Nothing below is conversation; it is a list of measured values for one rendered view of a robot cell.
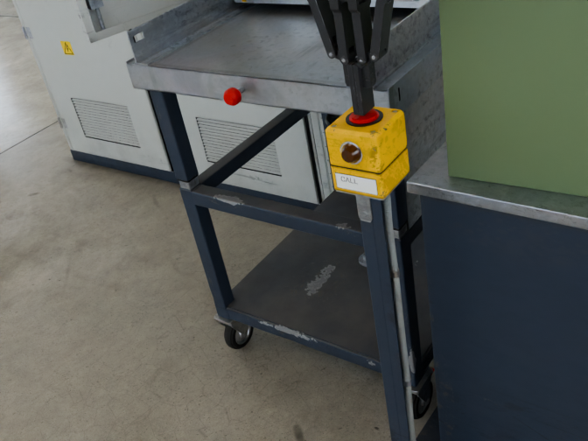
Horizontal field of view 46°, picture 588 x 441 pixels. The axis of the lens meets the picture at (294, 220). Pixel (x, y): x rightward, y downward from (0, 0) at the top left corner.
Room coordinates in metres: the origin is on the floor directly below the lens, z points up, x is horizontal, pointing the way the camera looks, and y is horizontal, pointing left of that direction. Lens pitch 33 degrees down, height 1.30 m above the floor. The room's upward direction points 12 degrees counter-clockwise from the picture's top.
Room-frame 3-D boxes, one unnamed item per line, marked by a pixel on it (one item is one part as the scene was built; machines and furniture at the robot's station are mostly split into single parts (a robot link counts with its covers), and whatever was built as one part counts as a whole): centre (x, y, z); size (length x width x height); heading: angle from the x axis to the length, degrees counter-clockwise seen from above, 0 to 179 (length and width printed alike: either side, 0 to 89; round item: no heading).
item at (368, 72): (0.81, -0.14, 0.97); 0.03 x 0.01 x 0.05; 49
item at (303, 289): (1.48, -0.18, 0.46); 0.64 x 0.58 x 0.66; 139
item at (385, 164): (0.83, -0.12, 0.85); 0.08 x 0.08 x 0.10; 49
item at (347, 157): (0.79, -0.09, 0.87); 0.03 x 0.01 x 0.03; 49
